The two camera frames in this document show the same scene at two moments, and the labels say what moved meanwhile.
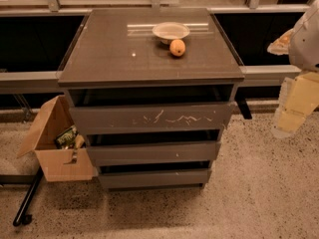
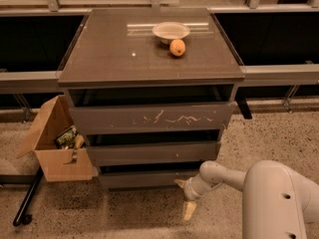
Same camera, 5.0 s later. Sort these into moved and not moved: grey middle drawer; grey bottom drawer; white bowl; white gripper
Moved: white gripper
Not moved: grey middle drawer; grey bottom drawer; white bowl
